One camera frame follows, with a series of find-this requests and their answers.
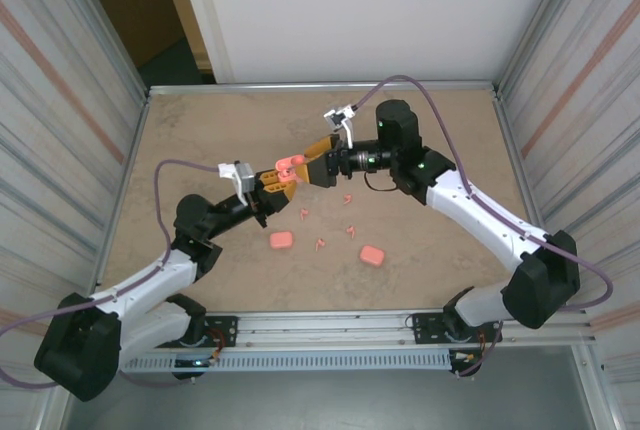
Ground grey slotted cable duct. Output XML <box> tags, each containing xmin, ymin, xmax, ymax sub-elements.
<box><xmin>119</xmin><ymin>349</ymin><xmax>451</xmax><ymax>372</ymax></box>

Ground wide aluminium base mounting rail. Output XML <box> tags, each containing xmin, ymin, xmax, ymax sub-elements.
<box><xmin>59</xmin><ymin>305</ymin><xmax>599</xmax><ymax>349</ymax></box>

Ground brown wooden door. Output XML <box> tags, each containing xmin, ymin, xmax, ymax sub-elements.
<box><xmin>72</xmin><ymin>0</ymin><xmax>204</xmax><ymax>71</ymax></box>

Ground pink earbud charging case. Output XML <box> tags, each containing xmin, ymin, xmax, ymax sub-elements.
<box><xmin>359</xmin><ymin>244</ymin><xmax>385</xmax><ymax>267</ymax></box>
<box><xmin>268</xmin><ymin>230</ymin><xmax>295</xmax><ymax>252</ymax></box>
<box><xmin>274</xmin><ymin>153</ymin><xmax>307</xmax><ymax>185</ymax></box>

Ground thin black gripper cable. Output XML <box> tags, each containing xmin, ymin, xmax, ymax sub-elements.
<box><xmin>362</xmin><ymin>171</ymin><xmax>401</xmax><ymax>195</ymax></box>

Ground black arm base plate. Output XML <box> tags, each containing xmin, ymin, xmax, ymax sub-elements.
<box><xmin>410</xmin><ymin>312</ymin><xmax>502</xmax><ymax>351</ymax></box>
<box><xmin>199</xmin><ymin>315</ymin><xmax>240</xmax><ymax>347</ymax></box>

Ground translucent corrugated enclosure panel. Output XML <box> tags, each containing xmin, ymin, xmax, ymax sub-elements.
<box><xmin>0</xmin><ymin>0</ymin><xmax>151</xmax><ymax>430</ymax></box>
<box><xmin>494</xmin><ymin>0</ymin><xmax>640</xmax><ymax>430</ymax></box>

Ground long aluminium table frame rail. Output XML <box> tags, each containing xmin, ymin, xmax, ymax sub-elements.
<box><xmin>147</xmin><ymin>80</ymin><xmax>497</xmax><ymax>97</ymax></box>

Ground aluminium side frame rail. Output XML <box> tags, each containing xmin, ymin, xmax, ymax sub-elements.
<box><xmin>491</xmin><ymin>84</ymin><xmax>569</xmax><ymax>307</ymax></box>
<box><xmin>88</xmin><ymin>90</ymin><xmax>154</xmax><ymax>312</ymax></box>

